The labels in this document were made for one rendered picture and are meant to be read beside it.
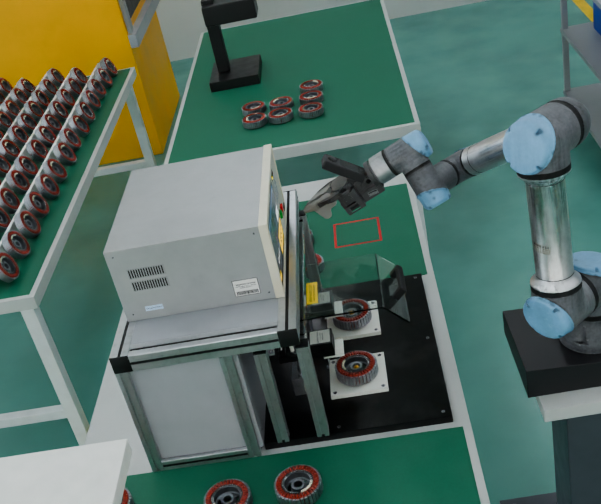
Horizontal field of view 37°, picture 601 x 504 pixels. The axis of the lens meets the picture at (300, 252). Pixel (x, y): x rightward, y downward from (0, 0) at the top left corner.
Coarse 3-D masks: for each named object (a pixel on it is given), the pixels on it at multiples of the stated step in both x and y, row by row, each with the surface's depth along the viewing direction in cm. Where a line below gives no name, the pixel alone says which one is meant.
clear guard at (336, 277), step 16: (368, 256) 231; (304, 272) 231; (320, 272) 229; (336, 272) 228; (352, 272) 226; (368, 272) 225; (384, 272) 226; (304, 288) 224; (320, 288) 223; (336, 288) 222; (352, 288) 220; (368, 288) 219; (384, 288) 219; (304, 304) 219; (320, 304) 217; (336, 304) 216; (352, 304) 215; (368, 304) 213; (384, 304) 213; (400, 304) 218; (304, 320) 214
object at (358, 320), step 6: (360, 312) 258; (366, 312) 253; (336, 318) 254; (342, 318) 253; (348, 318) 252; (354, 318) 251; (360, 318) 252; (366, 318) 253; (336, 324) 255; (342, 324) 252; (348, 324) 252; (354, 324) 252; (360, 324) 252; (366, 324) 253
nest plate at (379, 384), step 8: (336, 360) 243; (384, 360) 239; (384, 368) 236; (336, 376) 238; (376, 376) 234; (384, 376) 234; (336, 384) 235; (368, 384) 232; (376, 384) 232; (384, 384) 231; (336, 392) 232; (344, 392) 231; (352, 392) 231; (360, 392) 231; (368, 392) 231; (376, 392) 231
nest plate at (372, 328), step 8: (376, 312) 258; (328, 320) 259; (376, 320) 255; (336, 328) 255; (360, 328) 253; (368, 328) 253; (376, 328) 252; (336, 336) 252; (344, 336) 252; (352, 336) 251; (360, 336) 251
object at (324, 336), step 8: (328, 328) 233; (312, 336) 231; (320, 336) 231; (328, 336) 230; (312, 344) 228; (320, 344) 228; (328, 344) 228; (336, 344) 233; (288, 352) 231; (312, 352) 229; (320, 352) 229; (328, 352) 229; (336, 352) 230; (280, 360) 230; (288, 360) 230; (296, 360) 230
